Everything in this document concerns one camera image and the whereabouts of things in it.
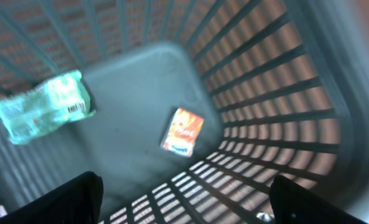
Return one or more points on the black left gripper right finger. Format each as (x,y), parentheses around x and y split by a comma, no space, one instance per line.
(293,204)

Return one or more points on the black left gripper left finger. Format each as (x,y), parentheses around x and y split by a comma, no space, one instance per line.
(77,201)

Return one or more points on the orange snack packet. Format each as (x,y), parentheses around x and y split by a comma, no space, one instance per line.
(182,132)

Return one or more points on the grey plastic basket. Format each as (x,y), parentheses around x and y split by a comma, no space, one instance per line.
(283,87)

